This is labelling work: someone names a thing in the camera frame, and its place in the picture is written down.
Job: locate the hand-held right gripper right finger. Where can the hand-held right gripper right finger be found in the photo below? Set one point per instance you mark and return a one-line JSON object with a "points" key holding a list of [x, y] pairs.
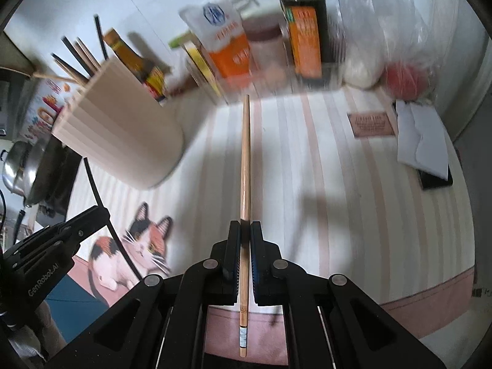
{"points": [[256, 261]]}

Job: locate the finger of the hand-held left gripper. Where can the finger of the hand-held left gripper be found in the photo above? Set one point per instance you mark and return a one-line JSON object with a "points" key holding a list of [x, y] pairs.
{"points": [[77, 230]]}

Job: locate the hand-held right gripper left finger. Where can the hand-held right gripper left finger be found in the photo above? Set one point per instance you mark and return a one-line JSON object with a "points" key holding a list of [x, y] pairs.
{"points": [[233, 261]]}

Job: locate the light wooden chopstick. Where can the light wooden chopstick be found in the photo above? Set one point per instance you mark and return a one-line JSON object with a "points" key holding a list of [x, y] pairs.
{"points": [[245, 161]]}

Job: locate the beige chopstick holder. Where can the beige chopstick holder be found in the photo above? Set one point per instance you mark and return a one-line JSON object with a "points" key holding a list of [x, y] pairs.
{"points": [[123, 130]]}

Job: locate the black pan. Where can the black pan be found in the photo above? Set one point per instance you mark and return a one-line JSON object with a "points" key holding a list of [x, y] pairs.
{"points": [[53, 176]]}

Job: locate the steel pot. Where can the steel pot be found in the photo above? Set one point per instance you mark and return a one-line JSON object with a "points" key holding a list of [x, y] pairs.
{"points": [[23, 165]]}

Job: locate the striped tablecloth with cat print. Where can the striped tablecloth with cat print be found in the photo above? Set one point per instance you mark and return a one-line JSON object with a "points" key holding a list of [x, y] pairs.
{"points": [[326, 200]]}

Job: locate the colourful printed box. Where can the colourful printed box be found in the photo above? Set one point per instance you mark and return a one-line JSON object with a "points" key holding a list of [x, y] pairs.
{"points": [[46, 103]]}

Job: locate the brown label patch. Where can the brown label patch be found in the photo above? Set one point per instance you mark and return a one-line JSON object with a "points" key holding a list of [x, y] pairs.
{"points": [[371, 125]]}

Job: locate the brown sauce bottle yellow label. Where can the brown sauce bottle yellow label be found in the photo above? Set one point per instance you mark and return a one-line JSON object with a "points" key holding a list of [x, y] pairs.
{"points": [[134, 61]]}

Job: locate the clear plastic organizer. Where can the clear plastic organizer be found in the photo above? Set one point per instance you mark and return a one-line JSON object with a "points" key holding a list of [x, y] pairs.
{"points": [[276, 80]]}

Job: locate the black phone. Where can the black phone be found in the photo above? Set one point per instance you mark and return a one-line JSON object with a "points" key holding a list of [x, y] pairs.
{"points": [[436, 182]]}

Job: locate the yellow box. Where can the yellow box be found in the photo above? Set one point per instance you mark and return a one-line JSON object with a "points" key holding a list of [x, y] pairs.
{"points": [[200, 65]]}

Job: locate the white paper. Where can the white paper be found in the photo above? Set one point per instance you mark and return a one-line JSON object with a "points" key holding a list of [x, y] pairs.
{"points": [[422, 142]]}

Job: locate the orange and white packet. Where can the orange and white packet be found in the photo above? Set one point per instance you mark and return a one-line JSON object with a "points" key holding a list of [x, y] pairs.
{"points": [[226, 46]]}

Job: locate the white bag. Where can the white bag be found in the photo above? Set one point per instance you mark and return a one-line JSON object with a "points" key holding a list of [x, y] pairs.
{"points": [[361, 69]]}

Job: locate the dark soy sauce bottle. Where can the dark soy sauce bottle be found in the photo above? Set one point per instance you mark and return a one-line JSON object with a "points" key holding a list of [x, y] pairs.
{"points": [[307, 38]]}

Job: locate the jar with dark red lid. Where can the jar with dark red lid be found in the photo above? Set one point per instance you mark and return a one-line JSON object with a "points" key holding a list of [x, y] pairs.
{"points": [[265, 30]]}

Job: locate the red round item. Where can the red round item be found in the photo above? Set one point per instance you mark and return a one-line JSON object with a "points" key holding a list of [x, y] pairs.
{"points": [[407, 78]]}

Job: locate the clear plastic bag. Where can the clear plastic bag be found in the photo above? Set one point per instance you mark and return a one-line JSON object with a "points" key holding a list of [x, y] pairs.
{"points": [[384, 15]]}

